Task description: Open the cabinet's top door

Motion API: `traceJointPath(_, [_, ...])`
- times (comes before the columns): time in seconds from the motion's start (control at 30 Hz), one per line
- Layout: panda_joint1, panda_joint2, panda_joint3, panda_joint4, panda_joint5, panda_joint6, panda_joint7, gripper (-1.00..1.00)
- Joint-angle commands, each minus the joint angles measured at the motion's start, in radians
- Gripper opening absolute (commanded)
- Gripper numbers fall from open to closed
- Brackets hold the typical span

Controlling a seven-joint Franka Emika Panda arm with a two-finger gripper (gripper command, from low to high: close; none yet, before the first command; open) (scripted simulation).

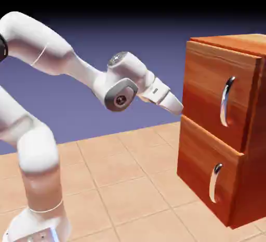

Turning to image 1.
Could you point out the large wooden cabinet door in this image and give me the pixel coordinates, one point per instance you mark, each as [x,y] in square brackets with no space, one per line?
[205,88]

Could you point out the brown wooden cabinet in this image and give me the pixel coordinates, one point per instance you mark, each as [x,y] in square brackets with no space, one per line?
[252,142]

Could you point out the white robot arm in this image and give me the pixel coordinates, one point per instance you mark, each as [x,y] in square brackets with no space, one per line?
[54,55]

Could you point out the small wooden cabinet door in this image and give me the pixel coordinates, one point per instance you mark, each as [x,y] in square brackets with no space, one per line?
[199,163]

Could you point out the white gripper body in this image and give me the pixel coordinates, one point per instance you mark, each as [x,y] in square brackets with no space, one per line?
[173,102]

